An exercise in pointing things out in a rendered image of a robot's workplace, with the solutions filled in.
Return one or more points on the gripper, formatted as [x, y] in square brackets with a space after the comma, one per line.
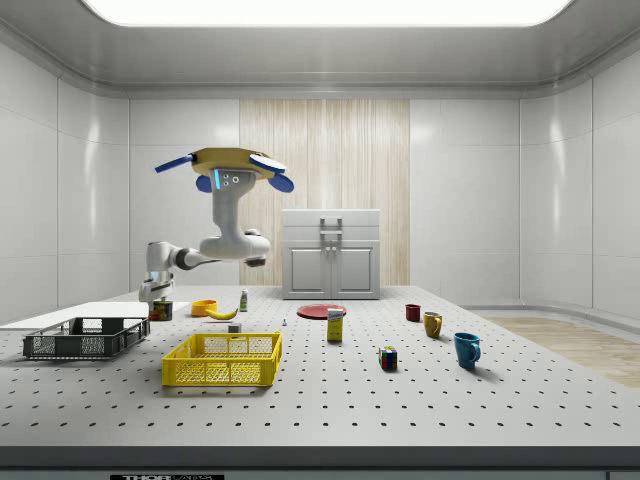
[156, 289]

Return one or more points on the flat-sided can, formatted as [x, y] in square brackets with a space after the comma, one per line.
[161, 310]

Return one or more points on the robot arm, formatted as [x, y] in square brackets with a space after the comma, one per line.
[226, 215]

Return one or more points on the yellow bowl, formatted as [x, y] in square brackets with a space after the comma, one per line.
[200, 307]

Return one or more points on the banana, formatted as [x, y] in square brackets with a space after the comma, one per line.
[221, 315]

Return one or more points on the grey cube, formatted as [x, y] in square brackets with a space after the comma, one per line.
[234, 328]

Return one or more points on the small white bottle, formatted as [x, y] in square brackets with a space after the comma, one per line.
[243, 301]

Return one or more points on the dark grey basket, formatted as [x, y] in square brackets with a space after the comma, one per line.
[75, 345]

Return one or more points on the white board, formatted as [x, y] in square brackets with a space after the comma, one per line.
[60, 314]

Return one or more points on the yellow basket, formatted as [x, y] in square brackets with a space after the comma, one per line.
[220, 372]

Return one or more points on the drone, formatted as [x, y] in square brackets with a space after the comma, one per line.
[222, 157]

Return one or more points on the red plate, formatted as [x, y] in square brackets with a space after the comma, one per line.
[314, 312]

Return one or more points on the white cabinet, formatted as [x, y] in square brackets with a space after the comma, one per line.
[330, 265]

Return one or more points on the yellow and white box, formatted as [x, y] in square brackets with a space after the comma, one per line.
[335, 327]

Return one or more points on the puzzle cube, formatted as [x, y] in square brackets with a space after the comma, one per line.
[388, 358]

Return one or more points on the red mug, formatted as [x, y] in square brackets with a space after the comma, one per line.
[412, 313]

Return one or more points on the yellow mug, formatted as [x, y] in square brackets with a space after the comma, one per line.
[431, 325]

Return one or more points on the blue mug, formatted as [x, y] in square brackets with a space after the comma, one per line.
[466, 350]

